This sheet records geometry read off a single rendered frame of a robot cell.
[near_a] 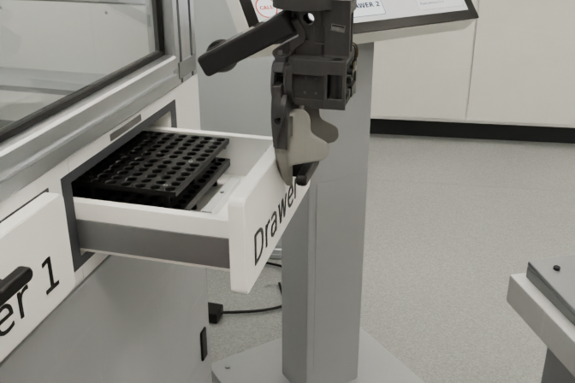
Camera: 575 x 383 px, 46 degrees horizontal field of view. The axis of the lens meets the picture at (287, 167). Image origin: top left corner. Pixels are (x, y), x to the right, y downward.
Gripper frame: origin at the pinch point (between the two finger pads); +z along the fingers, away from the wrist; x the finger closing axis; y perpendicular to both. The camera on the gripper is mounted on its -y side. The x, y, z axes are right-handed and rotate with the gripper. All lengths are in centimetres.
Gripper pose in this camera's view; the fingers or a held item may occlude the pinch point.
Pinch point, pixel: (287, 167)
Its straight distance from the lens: 78.4
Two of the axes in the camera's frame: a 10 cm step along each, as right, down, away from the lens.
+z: 0.0, 9.2, 3.9
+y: 9.7, 1.0, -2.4
